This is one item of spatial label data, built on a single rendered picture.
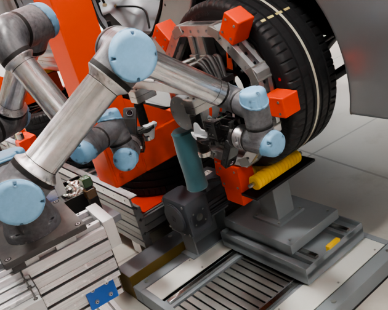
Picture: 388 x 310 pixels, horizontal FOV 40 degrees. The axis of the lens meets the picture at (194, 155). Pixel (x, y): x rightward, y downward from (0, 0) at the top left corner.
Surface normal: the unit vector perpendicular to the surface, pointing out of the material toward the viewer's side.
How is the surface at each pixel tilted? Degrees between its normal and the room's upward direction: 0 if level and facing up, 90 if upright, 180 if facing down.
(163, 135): 90
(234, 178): 90
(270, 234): 0
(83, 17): 90
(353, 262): 0
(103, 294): 90
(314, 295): 0
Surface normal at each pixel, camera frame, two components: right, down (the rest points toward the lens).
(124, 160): 0.00, 0.35
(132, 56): 0.48, 0.18
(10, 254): -0.25, -0.88
